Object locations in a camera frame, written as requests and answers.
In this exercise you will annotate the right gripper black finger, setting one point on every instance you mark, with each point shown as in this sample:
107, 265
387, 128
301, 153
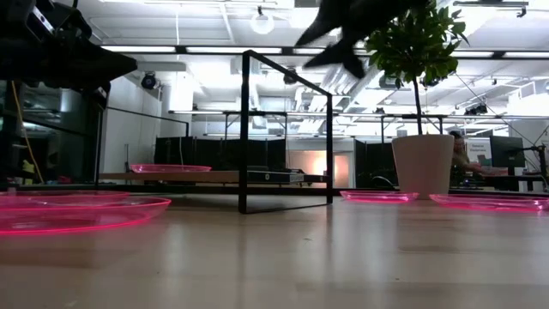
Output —
319, 30
341, 56

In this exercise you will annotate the yellow background object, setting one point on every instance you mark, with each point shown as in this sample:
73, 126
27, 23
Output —
28, 168

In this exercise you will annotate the black computer monitor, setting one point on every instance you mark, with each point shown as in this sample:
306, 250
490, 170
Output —
507, 151

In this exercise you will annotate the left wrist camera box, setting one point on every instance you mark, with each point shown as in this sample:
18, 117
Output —
40, 19

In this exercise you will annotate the small green leafy tree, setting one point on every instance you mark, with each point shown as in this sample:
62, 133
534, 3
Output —
412, 43

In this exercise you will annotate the round white ceiling lamp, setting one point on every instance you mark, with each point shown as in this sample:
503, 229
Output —
262, 23

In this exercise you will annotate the black partition panel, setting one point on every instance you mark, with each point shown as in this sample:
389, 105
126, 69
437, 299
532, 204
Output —
206, 152
373, 163

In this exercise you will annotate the white plant pot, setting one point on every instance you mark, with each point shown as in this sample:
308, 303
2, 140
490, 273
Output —
424, 167

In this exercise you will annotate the person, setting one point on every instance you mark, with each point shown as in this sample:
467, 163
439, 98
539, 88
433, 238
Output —
459, 159

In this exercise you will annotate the long ceiling light strip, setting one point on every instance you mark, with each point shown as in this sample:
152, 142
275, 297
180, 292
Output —
231, 50

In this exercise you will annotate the background office desk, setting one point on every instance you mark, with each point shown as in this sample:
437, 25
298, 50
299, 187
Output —
506, 178

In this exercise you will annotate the black metal shelf wooden board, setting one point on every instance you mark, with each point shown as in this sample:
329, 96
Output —
243, 129

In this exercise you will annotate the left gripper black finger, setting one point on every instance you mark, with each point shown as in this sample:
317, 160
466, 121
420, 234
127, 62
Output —
116, 64
104, 92

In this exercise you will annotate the red background object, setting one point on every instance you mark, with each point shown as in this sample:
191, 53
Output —
64, 179

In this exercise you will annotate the black flat box white label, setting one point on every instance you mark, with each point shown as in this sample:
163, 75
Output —
274, 177

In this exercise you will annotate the white printed sign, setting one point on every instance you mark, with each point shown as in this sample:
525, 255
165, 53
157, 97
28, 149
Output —
478, 148

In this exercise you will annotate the black background metal frame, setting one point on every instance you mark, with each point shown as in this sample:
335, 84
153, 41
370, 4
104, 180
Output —
266, 113

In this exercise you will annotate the black round ceiling fixture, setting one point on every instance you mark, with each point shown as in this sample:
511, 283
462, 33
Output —
149, 81
290, 77

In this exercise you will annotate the pink transparent plastic plate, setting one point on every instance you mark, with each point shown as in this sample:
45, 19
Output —
493, 202
171, 168
377, 197
77, 214
64, 194

